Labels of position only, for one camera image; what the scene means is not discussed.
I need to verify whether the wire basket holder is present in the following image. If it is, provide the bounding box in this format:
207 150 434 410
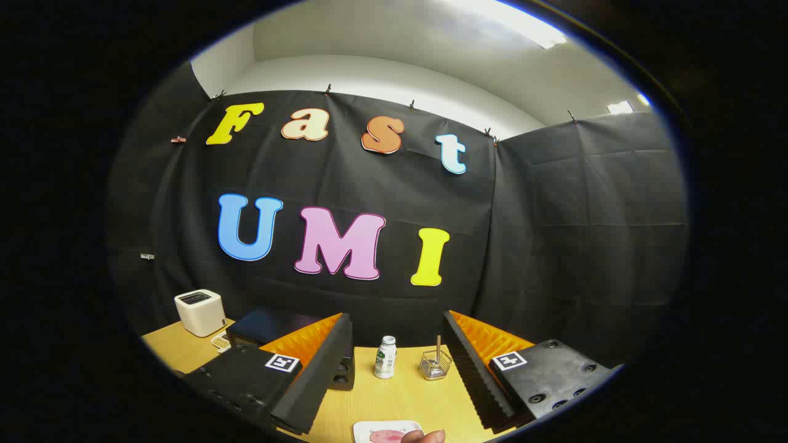
419 349 453 381

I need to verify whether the small ceiling light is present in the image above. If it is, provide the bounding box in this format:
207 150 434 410
606 92 651 115

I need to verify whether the white toaster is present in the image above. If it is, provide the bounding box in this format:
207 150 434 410
174 289 227 338

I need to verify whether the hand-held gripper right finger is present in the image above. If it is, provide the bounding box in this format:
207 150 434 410
443 310 624 431

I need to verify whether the black toaster oven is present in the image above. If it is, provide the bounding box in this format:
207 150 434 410
227 308 356 391

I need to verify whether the white square plate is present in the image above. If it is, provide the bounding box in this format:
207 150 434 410
353 420 424 443

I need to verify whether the white bottle green label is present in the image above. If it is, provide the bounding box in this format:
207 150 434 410
374 336 398 380

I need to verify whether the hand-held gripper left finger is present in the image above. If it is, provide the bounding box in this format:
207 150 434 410
185 313 356 436

